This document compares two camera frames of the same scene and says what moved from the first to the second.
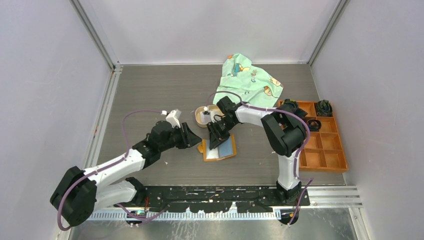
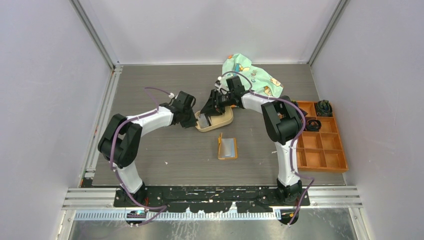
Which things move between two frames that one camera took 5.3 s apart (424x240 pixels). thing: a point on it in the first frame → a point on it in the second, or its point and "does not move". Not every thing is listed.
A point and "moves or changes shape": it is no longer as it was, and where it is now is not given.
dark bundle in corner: x=324 y=108 does not move
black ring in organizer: x=314 y=125 does not move
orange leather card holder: x=225 y=149 moves or changes shape
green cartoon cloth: x=253 y=85 does not move
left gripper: x=188 y=138 → x=192 y=122
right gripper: x=216 y=137 → x=211 y=107
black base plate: x=221 y=199 does not move
